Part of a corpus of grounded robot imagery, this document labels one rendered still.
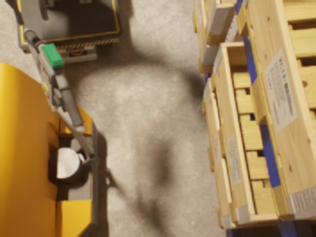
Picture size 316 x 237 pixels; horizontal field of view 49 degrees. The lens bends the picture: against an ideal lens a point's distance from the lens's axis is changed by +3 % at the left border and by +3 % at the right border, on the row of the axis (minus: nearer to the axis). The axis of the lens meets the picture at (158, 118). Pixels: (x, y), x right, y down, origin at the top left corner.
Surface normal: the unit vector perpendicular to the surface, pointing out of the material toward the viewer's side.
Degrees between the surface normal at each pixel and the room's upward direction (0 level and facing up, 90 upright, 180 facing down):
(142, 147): 0
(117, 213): 0
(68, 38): 0
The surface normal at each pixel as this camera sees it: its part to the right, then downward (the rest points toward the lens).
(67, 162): 0.01, -0.35
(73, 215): 0.38, -0.35
